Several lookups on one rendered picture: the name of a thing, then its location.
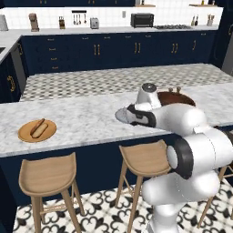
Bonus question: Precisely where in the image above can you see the grey fridge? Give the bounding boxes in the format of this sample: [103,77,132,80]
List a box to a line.
[220,28,233,77]

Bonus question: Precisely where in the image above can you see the black toaster oven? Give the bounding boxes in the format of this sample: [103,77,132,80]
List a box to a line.
[130,13,155,29]

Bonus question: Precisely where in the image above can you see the grey dishwasher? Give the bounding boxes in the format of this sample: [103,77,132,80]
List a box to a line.
[10,45,28,87]

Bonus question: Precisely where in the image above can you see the dark blue side cupboards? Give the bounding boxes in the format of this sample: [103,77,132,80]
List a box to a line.
[0,53,22,105]

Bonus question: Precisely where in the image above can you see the orange round plate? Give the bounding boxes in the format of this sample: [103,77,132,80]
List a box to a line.
[17,118,58,144]

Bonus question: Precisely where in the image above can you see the dark blue wall cupboards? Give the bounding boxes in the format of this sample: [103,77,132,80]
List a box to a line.
[0,0,137,8]

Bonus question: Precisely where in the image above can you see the dark blue tall cupboard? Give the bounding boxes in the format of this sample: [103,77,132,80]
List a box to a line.
[209,0,233,69]

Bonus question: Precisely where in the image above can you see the dark blue kitchen island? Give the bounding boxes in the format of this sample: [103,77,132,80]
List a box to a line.
[0,125,233,233]

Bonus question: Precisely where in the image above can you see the dark brown bowl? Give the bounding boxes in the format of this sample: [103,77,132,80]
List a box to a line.
[157,90,197,107]

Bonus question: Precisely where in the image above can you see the dark blue base cupboards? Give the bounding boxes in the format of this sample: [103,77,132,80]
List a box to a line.
[18,30,218,76]

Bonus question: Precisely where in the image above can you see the rail with hanging tools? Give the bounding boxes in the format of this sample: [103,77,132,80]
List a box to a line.
[71,9,88,26]

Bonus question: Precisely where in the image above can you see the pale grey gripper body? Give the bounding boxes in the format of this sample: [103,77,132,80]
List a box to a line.
[115,106,133,125]

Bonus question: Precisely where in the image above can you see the black hob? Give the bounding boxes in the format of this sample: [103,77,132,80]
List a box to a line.
[153,24,194,31]

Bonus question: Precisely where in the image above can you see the wooden knife block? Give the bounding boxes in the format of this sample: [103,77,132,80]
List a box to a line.
[58,15,66,30]

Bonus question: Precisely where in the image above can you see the wooden bar stool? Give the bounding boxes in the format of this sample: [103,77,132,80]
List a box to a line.
[18,151,86,233]
[115,138,173,233]
[197,130,233,229]

